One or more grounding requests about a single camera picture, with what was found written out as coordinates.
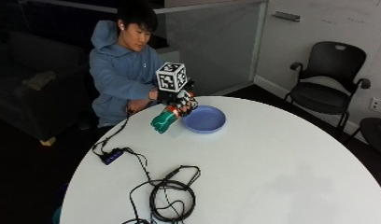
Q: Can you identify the grey door handle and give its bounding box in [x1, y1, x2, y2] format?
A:
[271, 10, 302, 23]

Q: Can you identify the blue bowl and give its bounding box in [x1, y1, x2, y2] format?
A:
[181, 105, 227, 134]

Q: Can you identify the thin black cable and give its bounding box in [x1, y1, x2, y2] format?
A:
[90, 108, 132, 157]

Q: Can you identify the black office chair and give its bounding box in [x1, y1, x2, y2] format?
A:
[283, 40, 371, 132]

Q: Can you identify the white marker cube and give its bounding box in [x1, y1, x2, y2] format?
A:
[154, 62, 187, 93]

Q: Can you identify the white wall socket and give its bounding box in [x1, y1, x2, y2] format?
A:
[368, 97, 381, 115]

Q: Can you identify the the person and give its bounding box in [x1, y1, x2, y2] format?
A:
[86, 0, 166, 129]

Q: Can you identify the coiled black cable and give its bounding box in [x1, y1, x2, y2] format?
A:
[121, 164, 202, 224]

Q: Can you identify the green bottle with orange band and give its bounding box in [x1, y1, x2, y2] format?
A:
[149, 105, 183, 134]

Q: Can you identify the dark sofa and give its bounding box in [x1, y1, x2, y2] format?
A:
[0, 31, 89, 141]

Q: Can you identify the small black hub box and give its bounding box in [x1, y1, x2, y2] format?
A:
[100, 147, 125, 166]

